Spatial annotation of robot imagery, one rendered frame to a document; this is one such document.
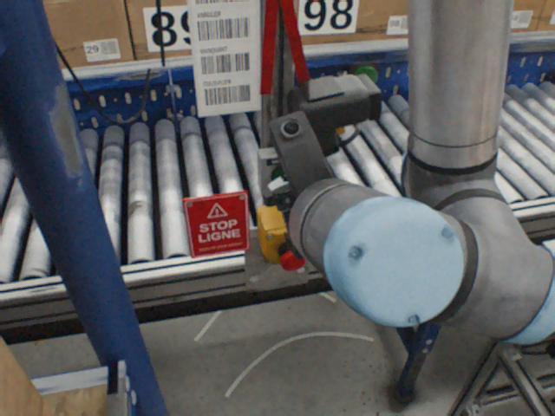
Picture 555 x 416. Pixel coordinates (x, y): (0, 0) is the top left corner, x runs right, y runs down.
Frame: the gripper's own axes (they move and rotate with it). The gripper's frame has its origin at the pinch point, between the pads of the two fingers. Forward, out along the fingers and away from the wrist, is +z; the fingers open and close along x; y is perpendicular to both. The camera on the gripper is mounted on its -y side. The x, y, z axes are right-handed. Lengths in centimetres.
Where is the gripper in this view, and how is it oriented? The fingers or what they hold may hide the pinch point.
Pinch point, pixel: (282, 178)
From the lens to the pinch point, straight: 67.0
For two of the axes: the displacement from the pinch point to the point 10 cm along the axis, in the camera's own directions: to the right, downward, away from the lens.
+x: 9.3, -3.4, 1.2
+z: -1.9, -1.7, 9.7
